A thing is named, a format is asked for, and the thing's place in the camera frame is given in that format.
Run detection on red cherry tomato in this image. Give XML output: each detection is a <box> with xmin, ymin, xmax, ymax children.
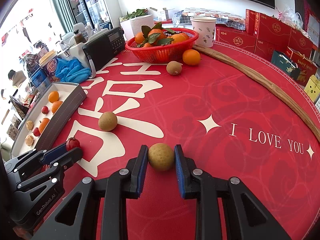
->
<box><xmin>41</xmin><ymin>106</ymin><xmax>49</xmax><ymax>114</ymax></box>
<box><xmin>33</xmin><ymin>127</ymin><xmax>41</xmax><ymax>137</ymax></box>
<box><xmin>66</xmin><ymin>137</ymin><xmax>81</xmax><ymax>151</ymax></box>

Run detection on large orange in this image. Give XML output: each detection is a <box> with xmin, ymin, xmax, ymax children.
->
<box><xmin>39</xmin><ymin>118</ymin><xmax>50</xmax><ymax>134</ymax></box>

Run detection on small husked physalis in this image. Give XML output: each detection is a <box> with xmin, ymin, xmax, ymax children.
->
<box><xmin>26</xmin><ymin>120</ymin><xmax>34</xmax><ymax>131</ymax></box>

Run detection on small orange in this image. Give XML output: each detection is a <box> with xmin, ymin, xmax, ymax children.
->
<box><xmin>48</xmin><ymin>91</ymin><xmax>60</xmax><ymax>103</ymax></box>

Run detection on brown kiwi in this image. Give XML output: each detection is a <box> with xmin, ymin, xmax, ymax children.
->
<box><xmin>98</xmin><ymin>112</ymin><xmax>118</xmax><ymax>131</ymax></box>
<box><xmin>148</xmin><ymin>143</ymin><xmax>175</xmax><ymax>171</ymax></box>

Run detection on snack packages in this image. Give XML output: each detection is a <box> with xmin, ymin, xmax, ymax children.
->
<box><xmin>1</xmin><ymin>52</ymin><xmax>48</xmax><ymax>140</ymax></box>

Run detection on grey gift box tray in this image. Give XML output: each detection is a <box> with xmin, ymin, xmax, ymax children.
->
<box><xmin>10</xmin><ymin>81</ymin><xmax>87</xmax><ymax>158</ymax></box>

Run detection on blue drink can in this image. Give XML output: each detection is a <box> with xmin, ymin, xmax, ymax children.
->
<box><xmin>31</xmin><ymin>68</ymin><xmax>51</xmax><ymax>94</ymax></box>

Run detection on person in beige jacket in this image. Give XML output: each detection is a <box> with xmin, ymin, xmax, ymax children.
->
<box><xmin>8</xmin><ymin>69</ymin><xmax>26</xmax><ymax>88</ymax></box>

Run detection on blue rubber gloves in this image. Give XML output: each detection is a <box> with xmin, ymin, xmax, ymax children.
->
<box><xmin>55</xmin><ymin>58</ymin><xmax>92</xmax><ymax>83</ymax></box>

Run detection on red round tablecloth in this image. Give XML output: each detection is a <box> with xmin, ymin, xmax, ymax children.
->
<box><xmin>56</xmin><ymin>51</ymin><xmax>319</xmax><ymax>239</ymax></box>

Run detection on purple milk tea cup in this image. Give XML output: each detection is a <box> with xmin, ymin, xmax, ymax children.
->
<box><xmin>39</xmin><ymin>50</ymin><xmax>60</xmax><ymax>82</ymax></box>

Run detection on black portable radio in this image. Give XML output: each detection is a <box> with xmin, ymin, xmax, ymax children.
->
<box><xmin>82</xmin><ymin>27</ymin><xmax>125</xmax><ymax>72</ymax></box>

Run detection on brown spice bottle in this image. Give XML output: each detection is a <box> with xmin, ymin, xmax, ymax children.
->
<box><xmin>73</xmin><ymin>29</ymin><xmax>86</xmax><ymax>44</ymax></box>

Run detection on long wooden back scratcher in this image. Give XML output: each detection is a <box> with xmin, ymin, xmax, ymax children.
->
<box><xmin>193</xmin><ymin>44</ymin><xmax>320</xmax><ymax>141</ymax></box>

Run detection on yellow carton box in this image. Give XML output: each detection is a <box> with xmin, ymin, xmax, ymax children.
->
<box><xmin>304</xmin><ymin>75</ymin><xmax>320</xmax><ymax>103</ymax></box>

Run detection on white paper towel roll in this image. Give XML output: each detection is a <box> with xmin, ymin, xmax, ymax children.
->
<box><xmin>120</xmin><ymin>15</ymin><xmax>155</xmax><ymax>41</ymax></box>

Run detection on kiwi beside basket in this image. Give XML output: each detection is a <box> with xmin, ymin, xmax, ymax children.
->
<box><xmin>166</xmin><ymin>61</ymin><xmax>182</xmax><ymax>75</ymax></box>

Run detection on glass display cabinet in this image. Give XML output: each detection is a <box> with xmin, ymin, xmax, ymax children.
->
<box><xmin>68</xmin><ymin>0</ymin><xmax>112</xmax><ymax>29</ymax></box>

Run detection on red plastic fruit basket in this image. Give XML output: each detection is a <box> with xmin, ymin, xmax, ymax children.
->
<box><xmin>125</xmin><ymin>28</ymin><xmax>199</xmax><ymax>63</ymax></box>

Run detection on red sweet gift bag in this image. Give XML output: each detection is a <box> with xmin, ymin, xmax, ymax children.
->
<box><xmin>285</xmin><ymin>47</ymin><xmax>318</xmax><ymax>86</ymax></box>

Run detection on dark green gift bag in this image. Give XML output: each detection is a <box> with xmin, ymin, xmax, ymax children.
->
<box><xmin>271</xmin><ymin>50</ymin><xmax>300</xmax><ymax>81</ymax></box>

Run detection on oranges with leaves in basket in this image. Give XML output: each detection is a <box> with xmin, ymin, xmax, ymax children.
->
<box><xmin>134</xmin><ymin>22</ymin><xmax>189</xmax><ymax>48</ymax></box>

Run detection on orange beside basket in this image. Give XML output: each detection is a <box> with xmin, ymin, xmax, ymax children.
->
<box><xmin>182</xmin><ymin>49</ymin><xmax>201</xmax><ymax>66</ymax></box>

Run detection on potted green plant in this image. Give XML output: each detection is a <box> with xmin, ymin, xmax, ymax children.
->
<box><xmin>119</xmin><ymin>9</ymin><xmax>149</xmax><ymax>22</ymax></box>

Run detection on red gift box stack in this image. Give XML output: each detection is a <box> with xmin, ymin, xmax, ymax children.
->
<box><xmin>216</xmin><ymin>9</ymin><xmax>313</xmax><ymax>60</ymax></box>

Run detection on floral paper cup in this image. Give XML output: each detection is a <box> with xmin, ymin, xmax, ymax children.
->
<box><xmin>190</xmin><ymin>16</ymin><xmax>216</xmax><ymax>48</ymax></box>

